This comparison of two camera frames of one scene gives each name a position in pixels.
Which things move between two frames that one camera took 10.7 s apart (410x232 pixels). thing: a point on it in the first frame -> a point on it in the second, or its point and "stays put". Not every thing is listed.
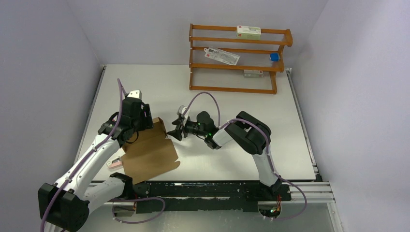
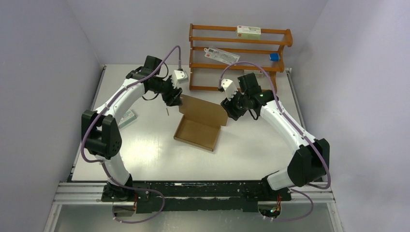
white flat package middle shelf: [222, 55] stays put
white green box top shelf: [244, 32] stays put
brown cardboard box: [150, 153] -> [200, 124]
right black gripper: [176, 133] -> [228, 106]
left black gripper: [147, 122] -> [173, 98]
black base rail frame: [221, 196] stays put
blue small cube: [274, 57] stays put
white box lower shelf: [253, 73] stays put
